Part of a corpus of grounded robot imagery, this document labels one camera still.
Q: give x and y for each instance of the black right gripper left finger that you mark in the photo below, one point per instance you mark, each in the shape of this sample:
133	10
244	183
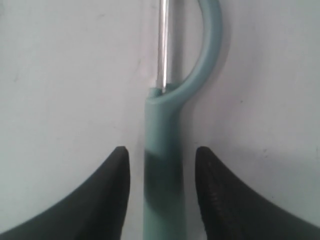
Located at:
96	210

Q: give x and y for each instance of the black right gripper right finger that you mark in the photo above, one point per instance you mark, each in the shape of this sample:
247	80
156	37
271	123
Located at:
231	210

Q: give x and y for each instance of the teal handled peeler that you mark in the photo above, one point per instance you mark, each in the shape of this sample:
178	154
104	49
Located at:
164	213

